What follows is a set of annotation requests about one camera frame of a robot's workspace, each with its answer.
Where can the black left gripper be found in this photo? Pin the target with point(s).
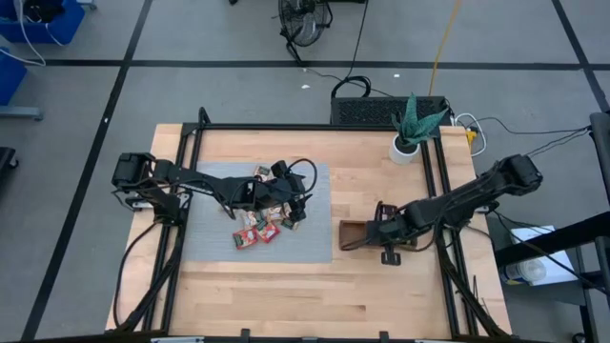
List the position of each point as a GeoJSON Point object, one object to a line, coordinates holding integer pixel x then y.
{"type": "Point", "coordinates": [281, 190]}

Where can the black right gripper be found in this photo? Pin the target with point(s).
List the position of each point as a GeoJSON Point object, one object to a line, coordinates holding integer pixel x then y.
{"type": "Point", "coordinates": [388, 228]}

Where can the wooden tea organizer box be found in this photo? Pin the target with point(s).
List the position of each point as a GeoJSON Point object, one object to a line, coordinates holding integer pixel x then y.
{"type": "Point", "coordinates": [351, 236]}

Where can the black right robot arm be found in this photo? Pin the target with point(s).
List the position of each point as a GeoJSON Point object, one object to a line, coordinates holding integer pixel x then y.
{"type": "Point", "coordinates": [476, 190]}

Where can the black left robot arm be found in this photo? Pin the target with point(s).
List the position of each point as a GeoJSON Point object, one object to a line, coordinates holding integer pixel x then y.
{"type": "Point", "coordinates": [190, 181]}

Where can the red strawberry tea packet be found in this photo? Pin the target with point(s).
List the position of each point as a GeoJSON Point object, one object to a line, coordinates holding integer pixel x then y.
{"type": "Point", "coordinates": [245, 238]}
{"type": "Point", "coordinates": [268, 232]}

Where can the grey woven placemat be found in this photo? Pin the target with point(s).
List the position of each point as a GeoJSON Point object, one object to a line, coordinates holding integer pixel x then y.
{"type": "Point", "coordinates": [310, 238]}

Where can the white plant pot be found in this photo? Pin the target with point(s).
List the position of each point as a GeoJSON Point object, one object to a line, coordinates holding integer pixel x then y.
{"type": "Point", "coordinates": [402, 153]}

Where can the green snake plant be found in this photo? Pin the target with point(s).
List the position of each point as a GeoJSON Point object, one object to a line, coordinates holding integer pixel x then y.
{"type": "Point", "coordinates": [414, 126]}

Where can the black perforated computer case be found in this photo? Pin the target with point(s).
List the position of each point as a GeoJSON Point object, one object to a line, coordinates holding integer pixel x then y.
{"type": "Point", "coordinates": [381, 110]}

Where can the yellow power plug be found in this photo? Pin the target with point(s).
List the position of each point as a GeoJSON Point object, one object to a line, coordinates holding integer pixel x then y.
{"type": "Point", "coordinates": [471, 138]}

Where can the clear plastic bottle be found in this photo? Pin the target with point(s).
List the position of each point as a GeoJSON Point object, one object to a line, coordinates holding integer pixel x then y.
{"type": "Point", "coordinates": [524, 271]}

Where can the black equipment stand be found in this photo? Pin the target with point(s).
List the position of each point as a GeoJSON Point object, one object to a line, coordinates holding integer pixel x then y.
{"type": "Point", "coordinates": [548, 240]}

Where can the white box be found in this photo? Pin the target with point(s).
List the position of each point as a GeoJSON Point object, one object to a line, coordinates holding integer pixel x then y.
{"type": "Point", "coordinates": [548, 257]}

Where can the black floor fan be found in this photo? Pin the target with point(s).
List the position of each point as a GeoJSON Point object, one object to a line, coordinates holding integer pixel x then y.
{"type": "Point", "coordinates": [305, 19]}

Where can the grey cart base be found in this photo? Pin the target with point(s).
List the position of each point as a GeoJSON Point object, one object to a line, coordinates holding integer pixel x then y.
{"type": "Point", "coordinates": [21, 113]}

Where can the black floor object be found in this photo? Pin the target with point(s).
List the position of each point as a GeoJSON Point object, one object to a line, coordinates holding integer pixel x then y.
{"type": "Point", "coordinates": [7, 157]}

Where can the large blue bin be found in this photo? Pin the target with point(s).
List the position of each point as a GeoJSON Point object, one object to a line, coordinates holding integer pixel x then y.
{"type": "Point", "coordinates": [57, 26]}

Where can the small blue bin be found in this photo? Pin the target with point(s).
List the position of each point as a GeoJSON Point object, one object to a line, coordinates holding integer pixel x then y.
{"type": "Point", "coordinates": [9, 76]}

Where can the black aluminium table frame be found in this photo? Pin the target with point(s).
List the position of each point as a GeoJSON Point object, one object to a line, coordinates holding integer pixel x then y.
{"type": "Point", "coordinates": [305, 127]}

